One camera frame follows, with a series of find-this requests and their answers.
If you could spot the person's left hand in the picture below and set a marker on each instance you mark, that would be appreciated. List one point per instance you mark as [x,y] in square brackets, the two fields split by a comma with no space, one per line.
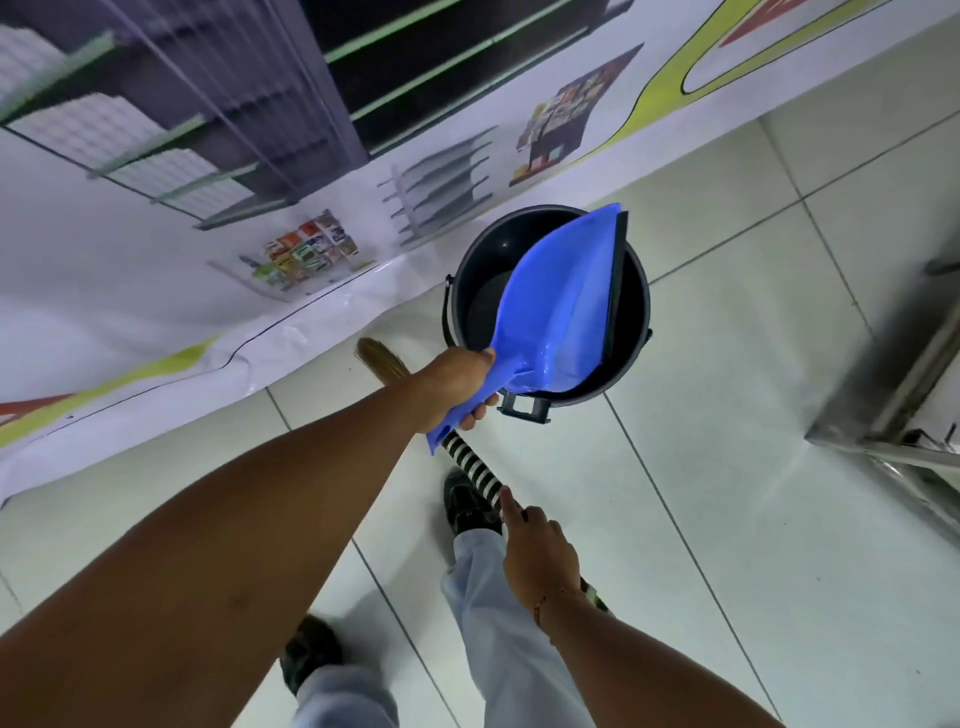
[447,381]

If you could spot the person's right hand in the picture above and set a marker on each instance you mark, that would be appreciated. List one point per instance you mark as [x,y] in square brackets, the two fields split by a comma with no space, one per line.
[541,559]

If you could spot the person's left thumb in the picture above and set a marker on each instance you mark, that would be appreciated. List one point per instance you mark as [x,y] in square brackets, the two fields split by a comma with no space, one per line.
[480,358]

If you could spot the person's right thumb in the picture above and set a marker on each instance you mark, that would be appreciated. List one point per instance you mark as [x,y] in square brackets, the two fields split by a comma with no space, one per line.
[510,504]

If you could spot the blue plastic dustpan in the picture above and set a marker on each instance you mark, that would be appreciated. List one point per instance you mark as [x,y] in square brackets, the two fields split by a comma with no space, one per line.
[559,300]

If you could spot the person's right forearm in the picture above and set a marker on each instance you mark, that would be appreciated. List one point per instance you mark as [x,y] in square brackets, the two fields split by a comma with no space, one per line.
[645,667]

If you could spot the person's left forearm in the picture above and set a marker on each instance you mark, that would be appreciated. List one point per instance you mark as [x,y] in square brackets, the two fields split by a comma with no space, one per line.
[225,555]

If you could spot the black shoe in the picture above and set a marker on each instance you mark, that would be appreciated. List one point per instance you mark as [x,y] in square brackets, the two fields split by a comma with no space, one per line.
[309,651]
[466,504]

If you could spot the black plastic bucket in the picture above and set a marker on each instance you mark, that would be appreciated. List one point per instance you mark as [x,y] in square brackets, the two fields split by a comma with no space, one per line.
[491,251]

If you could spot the light grey trousers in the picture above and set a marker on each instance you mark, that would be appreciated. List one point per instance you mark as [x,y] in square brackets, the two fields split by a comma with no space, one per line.
[499,645]

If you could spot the printed white banner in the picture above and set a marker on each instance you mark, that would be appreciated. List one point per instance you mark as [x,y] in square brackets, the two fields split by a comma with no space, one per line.
[150,322]

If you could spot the steel furniture frame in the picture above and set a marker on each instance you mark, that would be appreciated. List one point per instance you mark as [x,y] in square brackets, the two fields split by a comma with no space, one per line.
[889,375]

